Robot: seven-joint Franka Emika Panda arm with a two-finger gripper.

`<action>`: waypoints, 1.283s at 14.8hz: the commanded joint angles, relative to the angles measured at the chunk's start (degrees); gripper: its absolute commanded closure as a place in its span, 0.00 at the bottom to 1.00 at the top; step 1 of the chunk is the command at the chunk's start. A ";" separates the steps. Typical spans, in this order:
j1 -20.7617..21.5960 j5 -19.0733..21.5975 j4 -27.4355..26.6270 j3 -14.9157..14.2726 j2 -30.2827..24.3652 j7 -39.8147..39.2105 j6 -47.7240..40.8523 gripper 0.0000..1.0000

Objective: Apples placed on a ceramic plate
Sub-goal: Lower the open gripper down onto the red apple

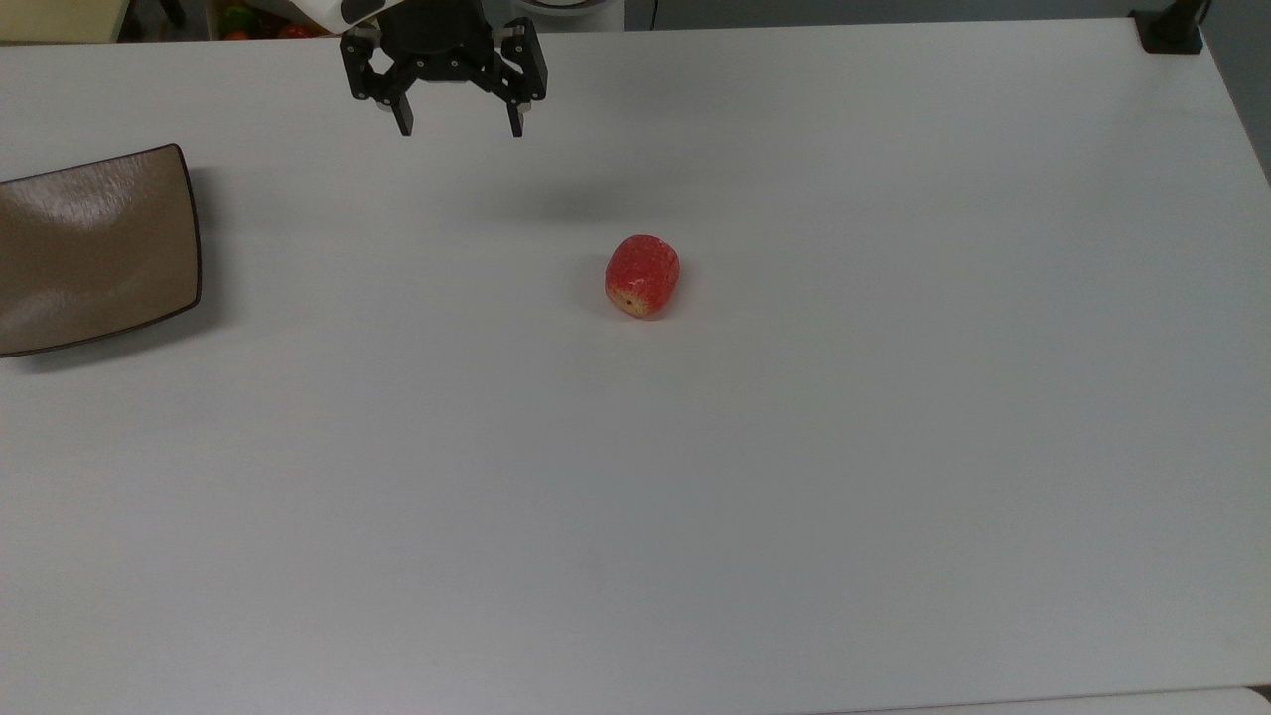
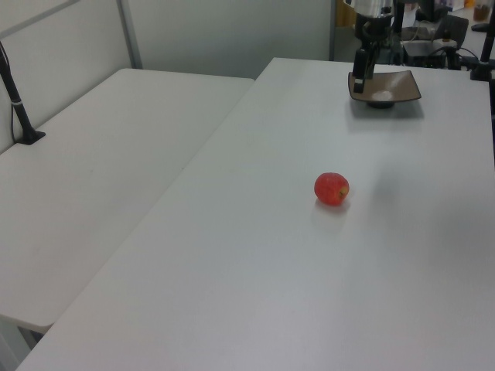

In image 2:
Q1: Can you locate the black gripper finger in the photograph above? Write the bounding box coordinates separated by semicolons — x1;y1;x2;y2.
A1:
351;48;370;94
367;41;380;80

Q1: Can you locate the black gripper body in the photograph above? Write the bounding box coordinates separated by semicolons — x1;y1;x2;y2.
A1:
353;12;392;52

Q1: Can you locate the red apple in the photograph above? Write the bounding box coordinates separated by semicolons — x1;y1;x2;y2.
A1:
313;172;351;206

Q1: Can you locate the brown square ceramic plate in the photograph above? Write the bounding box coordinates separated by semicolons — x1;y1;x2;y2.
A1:
347;70;422;110

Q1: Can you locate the thin black upright stand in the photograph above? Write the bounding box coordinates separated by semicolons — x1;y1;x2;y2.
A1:
391;0;408;66

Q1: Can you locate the grey electronics box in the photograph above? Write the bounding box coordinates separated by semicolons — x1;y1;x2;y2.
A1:
401;39;462;70

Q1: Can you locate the black pole with base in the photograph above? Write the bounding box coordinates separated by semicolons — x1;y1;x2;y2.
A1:
0;39;47;146

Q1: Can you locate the black camera stand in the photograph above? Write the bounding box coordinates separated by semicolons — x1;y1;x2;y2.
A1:
469;22;495;82

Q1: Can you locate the grey partition corner post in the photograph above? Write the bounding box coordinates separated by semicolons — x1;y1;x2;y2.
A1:
114;0;144;71

